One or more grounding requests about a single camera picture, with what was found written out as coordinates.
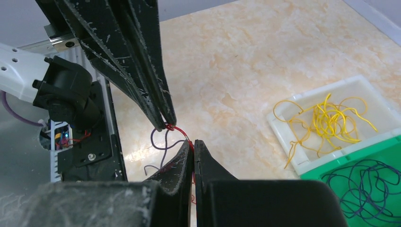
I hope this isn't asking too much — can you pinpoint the white toothed cable duct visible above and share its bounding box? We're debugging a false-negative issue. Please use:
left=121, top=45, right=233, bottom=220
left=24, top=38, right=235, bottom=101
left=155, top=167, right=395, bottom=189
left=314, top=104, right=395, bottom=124
left=49, top=120, right=73, bottom=183

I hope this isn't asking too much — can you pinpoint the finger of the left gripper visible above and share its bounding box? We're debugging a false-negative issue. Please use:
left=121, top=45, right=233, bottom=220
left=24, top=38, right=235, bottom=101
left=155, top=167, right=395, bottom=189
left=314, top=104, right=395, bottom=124
left=37, top=0, right=166, bottom=131
left=108, top=0, right=177, bottom=125

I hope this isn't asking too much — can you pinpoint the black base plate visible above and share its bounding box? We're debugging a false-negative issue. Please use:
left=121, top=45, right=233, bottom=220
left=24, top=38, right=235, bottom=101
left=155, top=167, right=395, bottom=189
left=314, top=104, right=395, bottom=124
left=54, top=80, right=128, bottom=182

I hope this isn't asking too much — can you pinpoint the purple thin cable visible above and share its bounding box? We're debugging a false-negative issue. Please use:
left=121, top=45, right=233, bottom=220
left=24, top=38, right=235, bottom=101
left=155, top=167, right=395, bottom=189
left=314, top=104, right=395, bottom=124
left=143, top=127, right=187, bottom=176
left=321, top=159, right=401, bottom=220

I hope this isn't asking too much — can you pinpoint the green plastic bin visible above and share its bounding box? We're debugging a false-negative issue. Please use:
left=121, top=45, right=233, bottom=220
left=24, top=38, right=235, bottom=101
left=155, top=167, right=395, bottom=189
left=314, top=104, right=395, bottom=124
left=299, top=134, right=401, bottom=227

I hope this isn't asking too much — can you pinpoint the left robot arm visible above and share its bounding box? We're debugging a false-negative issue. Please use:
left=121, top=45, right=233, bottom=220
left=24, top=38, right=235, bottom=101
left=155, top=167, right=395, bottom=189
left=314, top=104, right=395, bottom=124
left=0, top=0, right=177, bottom=131

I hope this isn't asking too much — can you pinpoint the yellow cable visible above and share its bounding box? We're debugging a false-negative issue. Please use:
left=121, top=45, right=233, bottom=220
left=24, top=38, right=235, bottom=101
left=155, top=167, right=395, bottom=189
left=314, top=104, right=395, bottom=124
left=272, top=93, right=379, bottom=170

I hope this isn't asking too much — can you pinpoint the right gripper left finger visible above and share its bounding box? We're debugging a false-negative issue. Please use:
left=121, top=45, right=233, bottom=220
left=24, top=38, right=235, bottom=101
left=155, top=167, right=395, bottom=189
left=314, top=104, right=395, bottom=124
left=18, top=142, right=193, bottom=227

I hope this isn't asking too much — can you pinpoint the white plastic bin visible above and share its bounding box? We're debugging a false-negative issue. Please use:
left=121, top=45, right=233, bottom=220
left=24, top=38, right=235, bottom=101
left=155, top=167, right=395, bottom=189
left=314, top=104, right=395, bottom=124
left=267, top=76, right=401, bottom=175

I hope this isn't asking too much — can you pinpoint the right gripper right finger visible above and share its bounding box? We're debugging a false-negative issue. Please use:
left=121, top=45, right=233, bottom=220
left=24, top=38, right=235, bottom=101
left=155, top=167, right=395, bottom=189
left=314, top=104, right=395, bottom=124
left=194, top=140, right=347, bottom=227

